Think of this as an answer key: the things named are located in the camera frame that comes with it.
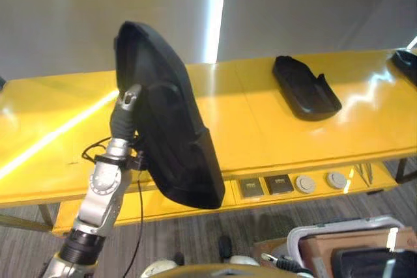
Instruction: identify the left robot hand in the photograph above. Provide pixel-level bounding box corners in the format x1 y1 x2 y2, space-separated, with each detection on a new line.
103 83 143 159

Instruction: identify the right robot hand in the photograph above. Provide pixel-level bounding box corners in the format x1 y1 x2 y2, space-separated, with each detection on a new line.
260 252 314 278

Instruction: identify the white plastic box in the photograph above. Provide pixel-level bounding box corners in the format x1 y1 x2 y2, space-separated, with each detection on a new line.
285 215 417 278

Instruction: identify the dark square box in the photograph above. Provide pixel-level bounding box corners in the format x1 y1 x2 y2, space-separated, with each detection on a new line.
263 174 294 195
239 176 264 199

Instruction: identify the yellow metal shelf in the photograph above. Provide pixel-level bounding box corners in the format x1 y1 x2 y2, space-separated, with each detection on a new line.
0 48 417 236

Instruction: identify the right robot leg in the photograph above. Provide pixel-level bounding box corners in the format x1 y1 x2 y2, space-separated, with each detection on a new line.
217 234 261 268

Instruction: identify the robot leg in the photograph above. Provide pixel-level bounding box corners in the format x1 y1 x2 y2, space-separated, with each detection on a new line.
217 234 261 268
141 251 186 278

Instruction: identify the brown cardboard sheet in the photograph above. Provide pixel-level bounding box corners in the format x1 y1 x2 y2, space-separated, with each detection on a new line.
299 228 417 278

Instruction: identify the grey round disc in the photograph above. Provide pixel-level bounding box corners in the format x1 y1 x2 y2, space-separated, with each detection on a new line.
295 175 317 195
326 171 347 191

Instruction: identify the left robot leg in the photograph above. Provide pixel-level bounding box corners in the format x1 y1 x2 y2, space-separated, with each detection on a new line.
141 251 186 278

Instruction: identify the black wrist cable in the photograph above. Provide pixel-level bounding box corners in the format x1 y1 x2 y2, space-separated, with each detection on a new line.
81 136 146 278

